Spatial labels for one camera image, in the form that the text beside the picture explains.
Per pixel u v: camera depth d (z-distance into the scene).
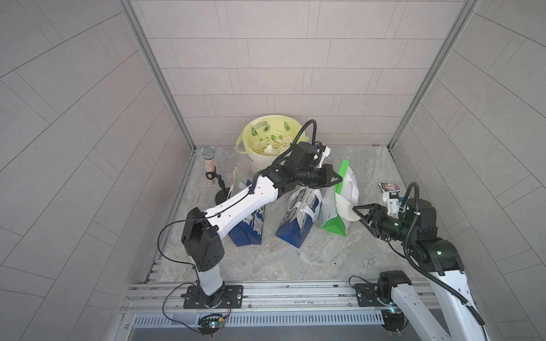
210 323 0.65
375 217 0.59
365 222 0.60
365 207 0.64
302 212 0.70
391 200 0.64
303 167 0.58
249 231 0.76
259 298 0.72
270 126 0.94
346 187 0.72
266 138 0.98
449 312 0.42
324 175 0.62
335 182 0.67
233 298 0.71
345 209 0.69
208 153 0.72
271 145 0.87
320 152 0.60
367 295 0.71
